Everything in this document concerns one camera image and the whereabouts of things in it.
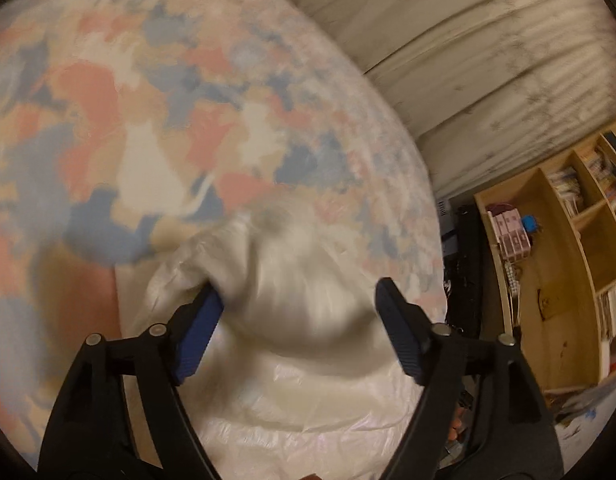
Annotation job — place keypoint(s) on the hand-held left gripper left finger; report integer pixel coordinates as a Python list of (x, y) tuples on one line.
[(198, 335)]

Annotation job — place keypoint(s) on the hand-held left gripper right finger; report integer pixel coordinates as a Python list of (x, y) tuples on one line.
[(400, 330)]

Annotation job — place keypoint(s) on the white puffer jacket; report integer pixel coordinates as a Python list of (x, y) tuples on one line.
[(298, 385)]

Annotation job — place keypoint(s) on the white cardboard box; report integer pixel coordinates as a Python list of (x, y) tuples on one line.
[(442, 207)]

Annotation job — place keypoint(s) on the pink drawer organizer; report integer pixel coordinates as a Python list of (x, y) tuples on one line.
[(510, 235)]

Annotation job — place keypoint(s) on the wooden desk shelf unit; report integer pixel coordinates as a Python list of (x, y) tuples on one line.
[(558, 285)]

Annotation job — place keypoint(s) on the small blue box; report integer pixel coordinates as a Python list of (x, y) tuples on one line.
[(530, 225)]

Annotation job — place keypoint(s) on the row of books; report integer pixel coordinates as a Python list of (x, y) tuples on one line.
[(565, 187)]

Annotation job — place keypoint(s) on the cat print blanket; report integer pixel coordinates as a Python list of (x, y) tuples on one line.
[(138, 110)]

